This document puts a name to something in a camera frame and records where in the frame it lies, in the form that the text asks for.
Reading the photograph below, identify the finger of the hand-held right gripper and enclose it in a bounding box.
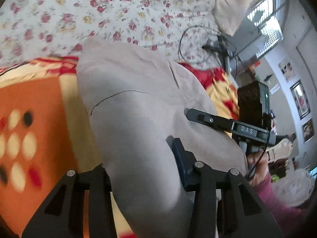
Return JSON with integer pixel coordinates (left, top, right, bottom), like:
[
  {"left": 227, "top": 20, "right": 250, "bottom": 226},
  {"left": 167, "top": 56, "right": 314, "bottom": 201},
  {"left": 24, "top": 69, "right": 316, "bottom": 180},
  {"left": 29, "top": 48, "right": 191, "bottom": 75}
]
[{"left": 186, "top": 108, "right": 234, "bottom": 132}]

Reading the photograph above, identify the person's right forearm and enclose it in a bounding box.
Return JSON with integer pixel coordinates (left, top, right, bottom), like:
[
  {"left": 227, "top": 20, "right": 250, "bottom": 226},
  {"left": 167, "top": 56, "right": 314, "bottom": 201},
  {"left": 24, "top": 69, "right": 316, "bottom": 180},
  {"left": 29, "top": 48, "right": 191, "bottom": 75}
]
[{"left": 250, "top": 174, "right": 306, "bottom": 231}]

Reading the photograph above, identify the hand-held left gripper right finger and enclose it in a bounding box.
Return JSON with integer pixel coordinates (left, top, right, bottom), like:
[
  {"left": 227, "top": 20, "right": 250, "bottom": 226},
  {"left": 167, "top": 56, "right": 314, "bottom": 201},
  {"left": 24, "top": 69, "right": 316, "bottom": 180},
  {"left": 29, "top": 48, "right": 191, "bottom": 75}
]
[{"left": 166, "top": 136, "right": 283, "bottom": 238}]

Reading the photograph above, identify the black cable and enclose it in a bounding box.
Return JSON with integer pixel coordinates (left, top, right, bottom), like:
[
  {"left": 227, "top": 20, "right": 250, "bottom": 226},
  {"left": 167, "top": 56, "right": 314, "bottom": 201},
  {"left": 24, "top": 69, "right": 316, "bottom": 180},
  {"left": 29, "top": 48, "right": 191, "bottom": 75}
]
[{"left": 179, "top": 25, "right": 223, "bottom": 62}]

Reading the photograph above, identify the grey metal stand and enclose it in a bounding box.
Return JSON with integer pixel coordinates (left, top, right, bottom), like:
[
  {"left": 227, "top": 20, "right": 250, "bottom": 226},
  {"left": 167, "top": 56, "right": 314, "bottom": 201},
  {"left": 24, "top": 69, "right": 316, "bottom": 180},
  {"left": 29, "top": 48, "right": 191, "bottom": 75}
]
[{"left": 202, "top": 35, "right": 237, "bottom": 76}]

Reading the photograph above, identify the window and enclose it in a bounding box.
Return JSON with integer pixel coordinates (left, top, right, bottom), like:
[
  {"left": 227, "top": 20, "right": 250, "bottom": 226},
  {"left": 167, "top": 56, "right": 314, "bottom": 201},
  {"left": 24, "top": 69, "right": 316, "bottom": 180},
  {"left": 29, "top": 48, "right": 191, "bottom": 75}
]
[{"left": 246, "top": 0, "right": 284, "bottom": 41}]

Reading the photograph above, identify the orange red yellow blanket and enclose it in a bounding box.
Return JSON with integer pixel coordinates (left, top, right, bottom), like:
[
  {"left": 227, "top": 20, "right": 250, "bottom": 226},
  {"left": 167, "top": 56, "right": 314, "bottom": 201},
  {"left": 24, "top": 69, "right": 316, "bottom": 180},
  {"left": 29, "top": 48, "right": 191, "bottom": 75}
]
[{"left": 0, "top": 56, "right": 241, "bottom": 238}]

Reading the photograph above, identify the beige curtain cloth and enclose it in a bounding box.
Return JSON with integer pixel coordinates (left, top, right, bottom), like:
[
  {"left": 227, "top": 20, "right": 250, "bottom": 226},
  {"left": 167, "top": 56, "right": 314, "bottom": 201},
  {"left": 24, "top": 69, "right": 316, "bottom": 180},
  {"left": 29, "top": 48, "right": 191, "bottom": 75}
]
[{"left": 210, "top": 0, "right": 280, "bottom": 36}]

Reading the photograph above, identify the white fluffy cloth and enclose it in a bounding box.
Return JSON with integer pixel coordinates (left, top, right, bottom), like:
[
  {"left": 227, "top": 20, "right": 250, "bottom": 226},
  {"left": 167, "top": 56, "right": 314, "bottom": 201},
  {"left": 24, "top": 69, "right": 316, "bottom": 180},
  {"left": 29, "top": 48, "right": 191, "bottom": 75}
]
[{"left": 272, "top": 167, "right": 315, "bottom": 207}]

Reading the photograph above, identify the floral bed sheet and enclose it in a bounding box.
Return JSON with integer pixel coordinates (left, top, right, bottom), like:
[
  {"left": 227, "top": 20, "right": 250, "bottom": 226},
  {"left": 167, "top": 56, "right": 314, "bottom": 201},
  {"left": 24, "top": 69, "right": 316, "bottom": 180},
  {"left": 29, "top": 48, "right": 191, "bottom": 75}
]
[{"left": 0, "top": 0, "right": 233, "bottom": 67}]

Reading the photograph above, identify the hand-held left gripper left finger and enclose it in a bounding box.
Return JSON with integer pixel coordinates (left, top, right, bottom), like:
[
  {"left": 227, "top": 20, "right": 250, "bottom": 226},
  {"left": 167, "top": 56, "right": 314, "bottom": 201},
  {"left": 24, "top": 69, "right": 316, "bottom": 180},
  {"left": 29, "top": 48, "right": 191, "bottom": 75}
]
[{"left": 21, "top": 164, "right": 118, "bottom": 238}]

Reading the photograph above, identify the small framed wall picture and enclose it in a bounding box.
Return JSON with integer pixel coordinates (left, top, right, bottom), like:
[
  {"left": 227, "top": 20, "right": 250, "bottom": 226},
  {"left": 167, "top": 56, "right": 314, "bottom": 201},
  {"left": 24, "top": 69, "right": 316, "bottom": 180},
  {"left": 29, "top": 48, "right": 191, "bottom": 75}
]
[{"left": 301, "top": 118, "right": 315, "bottom": 144}]

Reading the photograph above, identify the unframed wall poster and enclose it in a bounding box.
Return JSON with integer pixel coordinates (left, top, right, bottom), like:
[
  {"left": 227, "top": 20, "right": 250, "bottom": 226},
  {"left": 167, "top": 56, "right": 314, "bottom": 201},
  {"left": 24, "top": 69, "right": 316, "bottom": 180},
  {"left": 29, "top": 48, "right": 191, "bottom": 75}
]
[{"left": 279, "top": 59, "right": 296, "bottom": 82}]

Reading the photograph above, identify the beige sweater with striped cuffs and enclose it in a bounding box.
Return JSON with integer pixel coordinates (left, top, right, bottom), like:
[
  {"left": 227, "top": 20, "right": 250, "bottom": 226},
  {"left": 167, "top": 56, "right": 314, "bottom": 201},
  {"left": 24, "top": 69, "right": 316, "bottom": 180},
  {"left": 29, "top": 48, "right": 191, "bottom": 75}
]
[{"left": 76, "top": 37, "right": 248, "bottom": 238}]

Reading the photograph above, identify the large framed wall picture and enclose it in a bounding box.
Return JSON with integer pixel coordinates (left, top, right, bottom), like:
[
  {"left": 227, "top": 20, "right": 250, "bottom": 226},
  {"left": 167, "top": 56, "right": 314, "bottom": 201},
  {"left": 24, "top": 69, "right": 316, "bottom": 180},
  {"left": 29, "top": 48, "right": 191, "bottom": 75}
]
[{"left": 290, "top": 79, "right": 311, "bottom": 120}]

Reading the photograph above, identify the person's right hand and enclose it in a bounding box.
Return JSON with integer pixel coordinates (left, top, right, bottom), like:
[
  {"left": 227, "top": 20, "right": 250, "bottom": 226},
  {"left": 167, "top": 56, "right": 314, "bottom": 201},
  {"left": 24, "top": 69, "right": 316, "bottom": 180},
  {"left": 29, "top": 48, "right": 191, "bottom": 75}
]
[{"left": 246, "top": 150, "right": 270, "bottom": 186}]

